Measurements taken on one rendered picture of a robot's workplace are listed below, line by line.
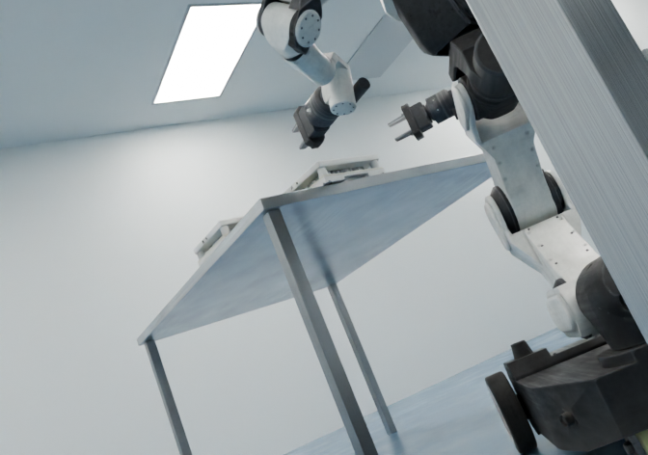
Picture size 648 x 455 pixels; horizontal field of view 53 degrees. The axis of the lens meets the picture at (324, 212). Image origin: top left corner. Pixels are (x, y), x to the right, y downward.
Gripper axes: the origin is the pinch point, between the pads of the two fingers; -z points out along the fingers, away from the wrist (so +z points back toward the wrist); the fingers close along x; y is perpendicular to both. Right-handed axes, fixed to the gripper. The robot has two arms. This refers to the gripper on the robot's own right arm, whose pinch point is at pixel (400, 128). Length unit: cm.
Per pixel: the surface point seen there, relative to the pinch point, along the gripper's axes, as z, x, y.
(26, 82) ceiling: -225, -194, 123
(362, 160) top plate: -13.1, 7.3, -12.2
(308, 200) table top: -27.9, 16.2, -31.4
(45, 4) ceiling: -161, -193, 78
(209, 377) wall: -240, 22, 242
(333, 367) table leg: -37, 61, -39
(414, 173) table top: -2.2, 14.9, 0.6
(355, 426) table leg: -37, 76, -39
